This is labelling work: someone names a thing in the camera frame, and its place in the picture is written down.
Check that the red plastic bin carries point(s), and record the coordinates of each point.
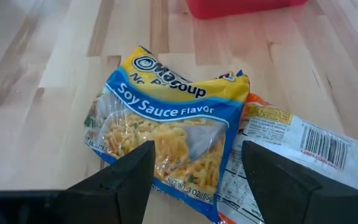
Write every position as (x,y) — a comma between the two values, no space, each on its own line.
(244,7)

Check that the blue Maruchan noodle packet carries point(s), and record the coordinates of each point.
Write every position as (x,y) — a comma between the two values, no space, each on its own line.
(166,109)

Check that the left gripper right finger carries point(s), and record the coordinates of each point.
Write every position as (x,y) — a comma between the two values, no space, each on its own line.
(291,202)

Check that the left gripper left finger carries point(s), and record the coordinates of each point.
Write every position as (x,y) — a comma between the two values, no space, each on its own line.
(104,202)

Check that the orange Maruchan noodle packet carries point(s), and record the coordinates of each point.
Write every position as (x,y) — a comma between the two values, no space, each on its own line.
(291,133)

